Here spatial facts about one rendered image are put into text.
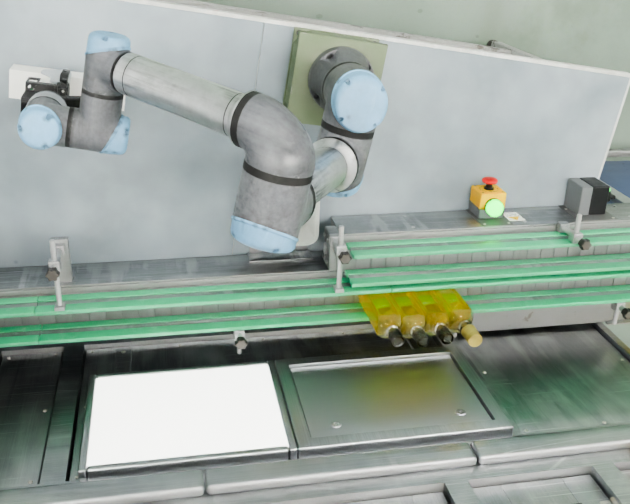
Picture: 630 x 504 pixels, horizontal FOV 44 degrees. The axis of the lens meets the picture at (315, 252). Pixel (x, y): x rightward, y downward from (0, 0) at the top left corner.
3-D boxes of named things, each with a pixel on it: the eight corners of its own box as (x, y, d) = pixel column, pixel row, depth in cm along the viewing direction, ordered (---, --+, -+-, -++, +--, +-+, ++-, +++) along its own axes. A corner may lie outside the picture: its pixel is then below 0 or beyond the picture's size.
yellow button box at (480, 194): (467, 209, 206) (478, 219, 199) (470, 182, 203) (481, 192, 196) (492, 208, 207) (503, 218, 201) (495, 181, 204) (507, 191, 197)
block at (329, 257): (320, 259, 196) (326, 271, 190) (321, 225, 192) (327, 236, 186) (334, 259, 197) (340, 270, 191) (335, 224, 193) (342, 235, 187)
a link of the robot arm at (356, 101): (382, 68, 167) (398, 82, 155) (366, 127, 172) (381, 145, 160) (329, 56, 164) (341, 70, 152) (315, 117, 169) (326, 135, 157)
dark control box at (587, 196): (562, 204, 211) (577, 216, 203) (567, 177, 208) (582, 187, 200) (589, 203, 213) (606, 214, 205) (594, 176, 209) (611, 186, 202)
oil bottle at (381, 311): (357, 299, 196) (379, 342, 176) (358, 279, 193) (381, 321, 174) (378, 297, 197) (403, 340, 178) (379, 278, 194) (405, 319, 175)
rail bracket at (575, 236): (552, 230, 199) (578, 251, 187) (556, 203, 196) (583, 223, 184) (566, 229, 200) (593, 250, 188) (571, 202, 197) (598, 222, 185)
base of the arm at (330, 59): (319, 37, 172) (327, 46, 163) (381, 57, 176) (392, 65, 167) (299, 102, 177) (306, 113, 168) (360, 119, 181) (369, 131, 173)
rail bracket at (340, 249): (326, 278, 191) (337, 301, 180) (328, 215, 184) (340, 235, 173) (338, 277, 191) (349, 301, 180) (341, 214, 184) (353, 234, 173)
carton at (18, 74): (13, 63, 168) (9, 69, 163) (126, 78, 174) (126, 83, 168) (13, 91, 170) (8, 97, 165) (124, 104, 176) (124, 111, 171)
